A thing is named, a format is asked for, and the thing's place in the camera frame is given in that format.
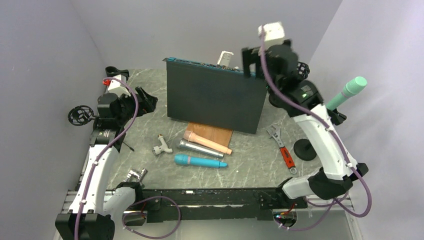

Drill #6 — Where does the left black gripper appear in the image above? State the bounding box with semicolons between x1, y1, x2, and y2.
116;86;158;126

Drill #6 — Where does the black round-base clip stand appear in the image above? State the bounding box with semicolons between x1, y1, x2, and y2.
105;66;130;79

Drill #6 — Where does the black tripod shock-mount stand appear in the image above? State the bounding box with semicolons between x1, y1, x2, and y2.
67;103;134;147

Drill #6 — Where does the pink microphone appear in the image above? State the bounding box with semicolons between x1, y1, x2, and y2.
183;130;233;155

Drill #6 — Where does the grey microphone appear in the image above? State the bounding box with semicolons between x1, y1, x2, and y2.
177;138;224;159

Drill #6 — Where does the blue microphone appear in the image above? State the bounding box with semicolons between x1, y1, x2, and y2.
174;154;228;169

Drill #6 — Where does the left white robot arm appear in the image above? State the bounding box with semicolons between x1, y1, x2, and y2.
55;87;158;240

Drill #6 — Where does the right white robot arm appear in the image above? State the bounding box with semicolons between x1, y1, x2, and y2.
241;41;370;208

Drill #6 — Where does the black clip stand right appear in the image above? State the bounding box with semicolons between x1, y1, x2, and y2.
293;107;348;162

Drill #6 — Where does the mint green microphone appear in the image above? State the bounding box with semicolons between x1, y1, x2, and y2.
326;76;368;111

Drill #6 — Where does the white object behind panel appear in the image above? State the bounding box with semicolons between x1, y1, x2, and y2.
217;50;234;67

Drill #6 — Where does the white plastic faucet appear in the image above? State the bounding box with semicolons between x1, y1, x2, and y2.
152;134;173;156

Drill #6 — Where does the dark grey upright panel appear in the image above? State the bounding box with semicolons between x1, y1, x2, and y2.
163;57;267;134

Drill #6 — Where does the chrome metal faucet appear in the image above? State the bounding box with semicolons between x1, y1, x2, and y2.
124;168;148;185

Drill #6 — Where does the adjustable wrench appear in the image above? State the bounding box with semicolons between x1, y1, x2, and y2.
266;124;298;175

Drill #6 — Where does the wooden board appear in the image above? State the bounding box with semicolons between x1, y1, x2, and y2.
186;122;233;147

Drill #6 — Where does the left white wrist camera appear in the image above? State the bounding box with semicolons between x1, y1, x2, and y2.
102;79;131;97

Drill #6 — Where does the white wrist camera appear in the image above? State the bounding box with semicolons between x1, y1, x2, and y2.
102;79;131;97
258;21;286;50

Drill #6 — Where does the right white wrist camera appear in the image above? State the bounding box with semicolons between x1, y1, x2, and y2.
258;21;286;50

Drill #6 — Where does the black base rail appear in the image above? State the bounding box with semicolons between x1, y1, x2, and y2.
136;187;308;223

